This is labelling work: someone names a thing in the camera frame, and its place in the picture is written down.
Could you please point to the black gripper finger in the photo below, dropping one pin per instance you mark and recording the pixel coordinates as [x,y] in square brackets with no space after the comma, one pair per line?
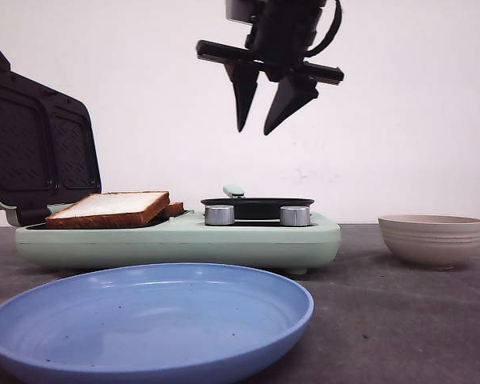
[291,95]
[244,76]

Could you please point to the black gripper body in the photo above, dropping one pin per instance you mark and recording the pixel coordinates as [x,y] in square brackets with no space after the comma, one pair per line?
[280,40]

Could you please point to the bread slice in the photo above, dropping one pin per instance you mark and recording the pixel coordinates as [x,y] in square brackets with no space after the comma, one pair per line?
[110,211]
[172,210]

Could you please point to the beige ribbed bowl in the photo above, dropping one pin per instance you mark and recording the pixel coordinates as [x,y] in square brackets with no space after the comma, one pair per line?
[435,241]

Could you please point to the breakfast maker hinged lid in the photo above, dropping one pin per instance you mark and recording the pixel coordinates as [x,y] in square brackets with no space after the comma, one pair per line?
[47,152]

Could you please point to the mint green breakfast maker base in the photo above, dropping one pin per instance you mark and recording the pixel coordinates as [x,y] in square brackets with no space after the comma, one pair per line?
[185,238]

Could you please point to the right silver control knob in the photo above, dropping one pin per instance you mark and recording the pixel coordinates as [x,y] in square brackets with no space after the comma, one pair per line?
[295,216]

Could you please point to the silver control knob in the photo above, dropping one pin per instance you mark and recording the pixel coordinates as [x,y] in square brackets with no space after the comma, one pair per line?
[219,215]
[295,216]

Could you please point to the black frying pan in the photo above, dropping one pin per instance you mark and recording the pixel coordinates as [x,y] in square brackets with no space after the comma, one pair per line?
[250,208]

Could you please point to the left silver control knob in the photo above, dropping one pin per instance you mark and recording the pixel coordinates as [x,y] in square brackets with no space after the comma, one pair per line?
[219,215]

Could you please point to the blue plate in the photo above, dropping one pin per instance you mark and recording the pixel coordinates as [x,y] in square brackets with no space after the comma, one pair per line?
[164,323]

